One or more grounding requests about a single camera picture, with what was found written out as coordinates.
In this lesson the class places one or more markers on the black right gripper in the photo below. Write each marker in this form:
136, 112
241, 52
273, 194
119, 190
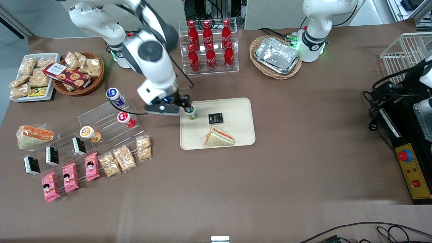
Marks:
182, 100

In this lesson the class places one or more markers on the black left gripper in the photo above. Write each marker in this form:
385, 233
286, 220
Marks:
411, 81

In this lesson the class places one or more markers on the green gum bottle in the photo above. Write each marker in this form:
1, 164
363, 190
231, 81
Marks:
191, 114

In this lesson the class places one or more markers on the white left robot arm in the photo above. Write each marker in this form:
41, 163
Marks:
317, 20

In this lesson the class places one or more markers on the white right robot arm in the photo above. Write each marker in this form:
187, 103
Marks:
152, 67

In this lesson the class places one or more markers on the beige plastic tray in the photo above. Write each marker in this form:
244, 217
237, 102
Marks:
236, 114

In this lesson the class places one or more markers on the red gum bottle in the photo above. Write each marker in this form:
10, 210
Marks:
124, 118

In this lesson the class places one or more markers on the blue gum bottle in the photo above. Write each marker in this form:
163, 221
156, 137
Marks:
113, 94

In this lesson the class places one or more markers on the orange gum bottle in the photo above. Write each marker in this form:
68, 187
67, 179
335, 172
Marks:
87, 132

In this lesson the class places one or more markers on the aluminium foil tray stack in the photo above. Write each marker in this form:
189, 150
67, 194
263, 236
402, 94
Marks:
276, 54

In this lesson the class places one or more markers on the small black chocolate box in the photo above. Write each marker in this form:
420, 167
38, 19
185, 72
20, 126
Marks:
215, 118

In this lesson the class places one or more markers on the clear acrylic bottle rack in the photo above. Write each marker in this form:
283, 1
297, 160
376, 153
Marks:
182, 67

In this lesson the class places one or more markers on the clear plastic container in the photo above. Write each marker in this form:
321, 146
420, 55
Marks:
425, 125

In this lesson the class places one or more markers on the red cola bottle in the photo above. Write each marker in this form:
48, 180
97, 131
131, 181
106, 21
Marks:
207, 35
226, 33
193, 35
229, 58
194, 60
211, 59

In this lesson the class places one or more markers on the wrapped triangle sandwich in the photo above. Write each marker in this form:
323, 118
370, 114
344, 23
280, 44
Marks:
33, 136
219, 138

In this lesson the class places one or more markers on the clear rice crisp packet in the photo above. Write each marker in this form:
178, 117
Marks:
82, 58
93, 67
19, 81
109, 165
39, 80
21, 91
124, 158
45, 62
27, 65
144, 147
71, 60
68, 87

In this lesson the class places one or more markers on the clear acrylic stepped display stand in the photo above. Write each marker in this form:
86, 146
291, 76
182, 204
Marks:
101, 114

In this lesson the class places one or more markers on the light wicker basket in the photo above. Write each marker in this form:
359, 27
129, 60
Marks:
270, 75

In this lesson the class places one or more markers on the black yellow control box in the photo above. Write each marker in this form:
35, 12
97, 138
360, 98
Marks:
413, 175

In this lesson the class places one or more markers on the dark brown wicker basket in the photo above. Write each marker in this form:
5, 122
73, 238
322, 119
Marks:
96, 82

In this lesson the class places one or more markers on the black equipment rack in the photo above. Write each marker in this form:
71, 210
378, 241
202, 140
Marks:
212, 10

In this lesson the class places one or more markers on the pink snack packet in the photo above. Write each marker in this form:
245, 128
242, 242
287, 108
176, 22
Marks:
70, 178
50, 187
91, 167

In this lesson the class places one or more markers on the black white-sided small box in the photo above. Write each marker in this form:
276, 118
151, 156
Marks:
52, 156
79, 146
32, 165

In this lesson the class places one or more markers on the red cookie box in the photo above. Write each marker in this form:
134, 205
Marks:
67, 76

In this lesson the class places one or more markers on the small silver device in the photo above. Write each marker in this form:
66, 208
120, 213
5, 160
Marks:
220, 239

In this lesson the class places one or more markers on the white rectangular bin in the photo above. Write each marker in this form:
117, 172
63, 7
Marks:
54, 57

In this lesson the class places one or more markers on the yellow snack packet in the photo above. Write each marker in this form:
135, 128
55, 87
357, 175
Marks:
37, 92

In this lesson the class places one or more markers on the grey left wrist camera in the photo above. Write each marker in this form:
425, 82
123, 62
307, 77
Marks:
424, 105

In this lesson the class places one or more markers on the metal shelf frame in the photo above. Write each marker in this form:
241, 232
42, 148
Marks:
411, 8

